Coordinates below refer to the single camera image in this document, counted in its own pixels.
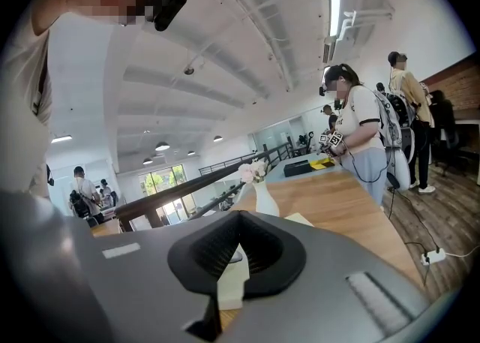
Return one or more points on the beige paper sheet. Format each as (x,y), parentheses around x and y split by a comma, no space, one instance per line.
(300,218)

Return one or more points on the black office chair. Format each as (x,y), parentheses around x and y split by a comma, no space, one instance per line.
(448,127)

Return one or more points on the long ceiling light panel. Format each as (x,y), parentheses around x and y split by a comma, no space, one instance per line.
(334,9)

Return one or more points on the round pendant lamp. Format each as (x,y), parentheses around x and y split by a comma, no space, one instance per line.
(147,161)
(218,138)
(162,146)

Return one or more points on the black flat box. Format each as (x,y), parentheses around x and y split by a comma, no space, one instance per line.
(296,168)

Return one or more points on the dark metal railing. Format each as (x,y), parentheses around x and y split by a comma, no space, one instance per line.
(180,189)

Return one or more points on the wooden table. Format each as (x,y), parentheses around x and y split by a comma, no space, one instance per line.
(337,202)

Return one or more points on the person's white shirt torso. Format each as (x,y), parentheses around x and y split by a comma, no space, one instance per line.
(22,120)

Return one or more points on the glass balcony door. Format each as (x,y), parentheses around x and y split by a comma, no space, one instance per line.
(162,180)

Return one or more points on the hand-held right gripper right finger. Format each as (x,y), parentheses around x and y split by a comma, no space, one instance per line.
(285,262)

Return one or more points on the cream item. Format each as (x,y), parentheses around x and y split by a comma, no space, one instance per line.
(231,289)

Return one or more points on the pink flowers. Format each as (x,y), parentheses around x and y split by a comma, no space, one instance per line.
(252,171)

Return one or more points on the grey table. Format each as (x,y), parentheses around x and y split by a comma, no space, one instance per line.
(276,170)

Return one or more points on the white power strip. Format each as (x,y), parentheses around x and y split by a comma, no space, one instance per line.
(433,257)

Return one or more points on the white ceiling pipes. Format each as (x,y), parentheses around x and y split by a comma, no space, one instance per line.
(362,18)

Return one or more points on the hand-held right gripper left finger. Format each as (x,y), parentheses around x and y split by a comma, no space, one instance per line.
(195,255)

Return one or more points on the yellow flat tray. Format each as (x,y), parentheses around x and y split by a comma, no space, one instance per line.
(321,164)

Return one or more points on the white vase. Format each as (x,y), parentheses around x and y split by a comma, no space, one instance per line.
(265,200)

